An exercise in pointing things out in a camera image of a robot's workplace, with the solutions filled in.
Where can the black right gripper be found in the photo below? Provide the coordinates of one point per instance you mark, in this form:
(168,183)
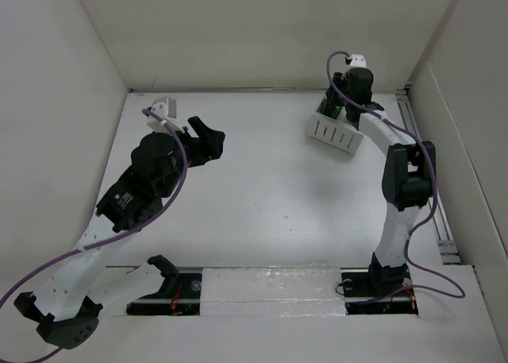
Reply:
(340,78)

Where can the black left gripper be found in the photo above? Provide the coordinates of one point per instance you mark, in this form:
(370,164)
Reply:
(207,146)

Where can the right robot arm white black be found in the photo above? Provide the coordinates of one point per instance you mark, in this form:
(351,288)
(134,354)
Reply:
(407,181)

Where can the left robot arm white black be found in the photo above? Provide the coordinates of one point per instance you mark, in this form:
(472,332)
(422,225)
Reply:
(67,309)

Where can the white slotted pen holder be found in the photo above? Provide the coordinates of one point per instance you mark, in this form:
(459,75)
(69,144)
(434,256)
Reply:
(335,132)

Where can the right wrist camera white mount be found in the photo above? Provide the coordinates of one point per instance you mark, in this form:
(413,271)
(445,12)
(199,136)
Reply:
(356,61)

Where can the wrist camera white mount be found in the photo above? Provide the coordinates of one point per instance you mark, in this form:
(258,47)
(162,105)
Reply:
(356,61)
(163,110)

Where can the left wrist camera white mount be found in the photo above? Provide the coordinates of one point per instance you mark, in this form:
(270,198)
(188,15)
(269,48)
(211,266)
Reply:
(163,110)

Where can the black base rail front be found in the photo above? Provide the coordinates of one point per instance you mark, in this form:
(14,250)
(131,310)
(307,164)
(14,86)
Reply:
(182,298)

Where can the aluminium rail right side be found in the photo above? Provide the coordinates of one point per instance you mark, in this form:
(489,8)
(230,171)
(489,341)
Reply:
(445,242)

